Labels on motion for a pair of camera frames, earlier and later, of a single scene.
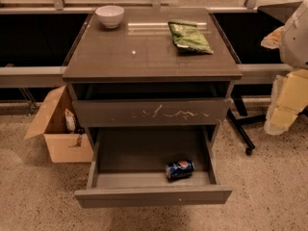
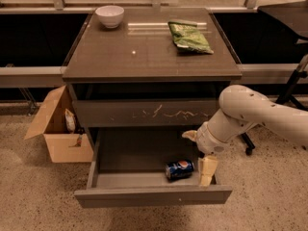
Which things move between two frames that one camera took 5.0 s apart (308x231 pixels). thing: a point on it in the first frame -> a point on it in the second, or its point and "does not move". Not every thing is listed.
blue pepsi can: x=179 y=169 does not move
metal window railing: x=52 y=76 does not move
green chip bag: x=187 y=36 does not move
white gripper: x=295 y=40 -> x=208 y=141
